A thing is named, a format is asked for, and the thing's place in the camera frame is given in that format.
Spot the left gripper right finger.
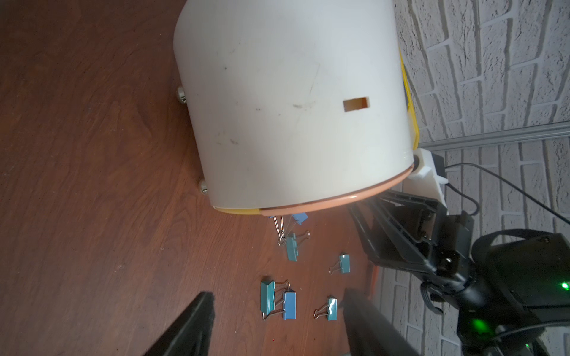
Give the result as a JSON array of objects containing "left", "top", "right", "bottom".
[{"left": 342, "top": 289, "right": 419, "bottom": 356}]

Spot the round white drawer cabinet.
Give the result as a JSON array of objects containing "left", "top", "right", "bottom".
[{"left": 174, "top": 1, "right": 414, "bottom": 210}]

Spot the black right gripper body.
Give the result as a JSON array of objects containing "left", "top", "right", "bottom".
[{"left": 348, "top": 191, "right": 474, "bottom": 285}]

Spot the blue binder clip lower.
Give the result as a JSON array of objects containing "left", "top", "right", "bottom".
[{"left": 262, "top": 289, "right": 297, "bottom": 320}]

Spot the blue binder clip left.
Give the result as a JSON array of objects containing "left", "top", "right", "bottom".
[{"left": 292, "top": 213, "right": 308, "bottom": 225}]

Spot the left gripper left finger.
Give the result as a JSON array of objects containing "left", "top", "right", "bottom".
[{"left": 145, "top": 292, "right": 215, "bottom": 355}]

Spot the orange top drawer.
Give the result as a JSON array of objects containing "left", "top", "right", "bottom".
[{"left": 260, "top": 165, "right": 414, "bottom": 217}]

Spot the yellow drawer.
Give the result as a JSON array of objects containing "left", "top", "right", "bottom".
[{"left": 215, "top": 207, "right": 261, "bottom": 216}]

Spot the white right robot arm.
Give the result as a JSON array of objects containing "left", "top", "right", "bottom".
[{"left": 348, "top": 191, "right": 569, "bottom": 355}]

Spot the blue binder clip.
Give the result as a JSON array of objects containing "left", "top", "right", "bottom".
[
  {"left": 292, "top": 213, "right": 308, "bottom": 225},
  {"left": 262, "top": 289, "right": 297, "bottom": 320}
]

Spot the yellow black toolbox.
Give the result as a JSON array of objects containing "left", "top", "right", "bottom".
[{"left": 399, "top": 55, "right": 420, "bottom": 150}]

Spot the teal binder clip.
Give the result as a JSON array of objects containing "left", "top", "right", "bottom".
[
  {"left": 313, "top": 296, "right": 338, "bottom": 321},
  {"left": 328, "top": 254, "right": 351, "bottom": 274},
  {"left": 278, "top": 231, "right": 311, "bottom": 262},
  {"left": 260, "top": 278, "right": 290, "bottom": 316}
]

